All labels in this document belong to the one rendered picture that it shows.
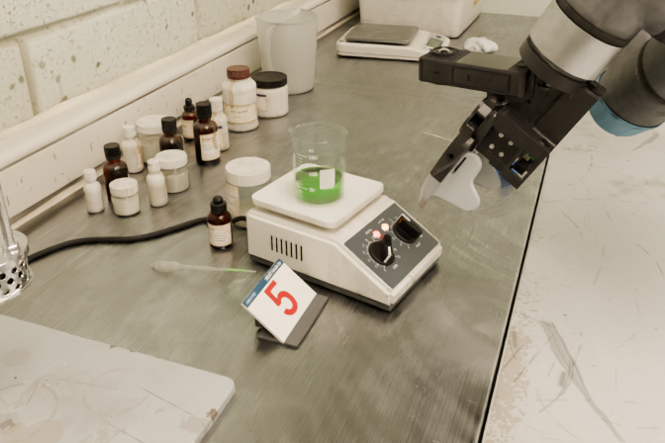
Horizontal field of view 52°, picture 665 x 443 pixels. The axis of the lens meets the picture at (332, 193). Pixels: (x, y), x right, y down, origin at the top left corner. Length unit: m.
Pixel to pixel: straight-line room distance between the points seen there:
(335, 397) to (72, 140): 0.58
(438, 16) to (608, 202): 0.96
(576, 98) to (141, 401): 0.47
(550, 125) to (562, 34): 0.09
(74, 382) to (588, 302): 0.54
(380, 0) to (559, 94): 1.28
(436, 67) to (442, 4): 1.18
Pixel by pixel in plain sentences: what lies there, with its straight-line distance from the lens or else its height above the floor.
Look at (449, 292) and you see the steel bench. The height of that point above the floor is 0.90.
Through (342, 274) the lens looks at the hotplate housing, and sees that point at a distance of 0.75.
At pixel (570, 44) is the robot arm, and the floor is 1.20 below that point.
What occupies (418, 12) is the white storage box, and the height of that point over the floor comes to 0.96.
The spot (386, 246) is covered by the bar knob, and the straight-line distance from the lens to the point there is 0.75.
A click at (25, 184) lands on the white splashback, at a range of 0.99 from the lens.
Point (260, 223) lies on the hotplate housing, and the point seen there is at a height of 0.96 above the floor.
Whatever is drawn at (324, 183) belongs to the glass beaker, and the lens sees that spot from 0.76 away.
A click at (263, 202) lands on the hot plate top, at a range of 0.79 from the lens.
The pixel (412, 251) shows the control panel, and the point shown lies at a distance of 0.79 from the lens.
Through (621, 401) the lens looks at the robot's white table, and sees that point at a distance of 0.70.
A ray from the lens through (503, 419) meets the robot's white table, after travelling 0.65.
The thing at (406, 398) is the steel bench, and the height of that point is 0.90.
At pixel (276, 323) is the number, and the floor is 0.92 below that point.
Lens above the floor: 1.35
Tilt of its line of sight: 27 degrees down
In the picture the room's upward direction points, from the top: straight up
